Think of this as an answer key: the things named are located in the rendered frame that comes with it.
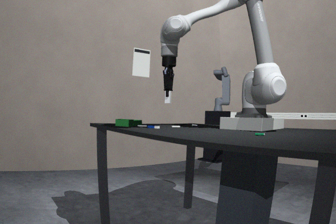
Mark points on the green three-compartment bin rack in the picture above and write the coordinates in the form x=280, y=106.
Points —
x=127, y=123

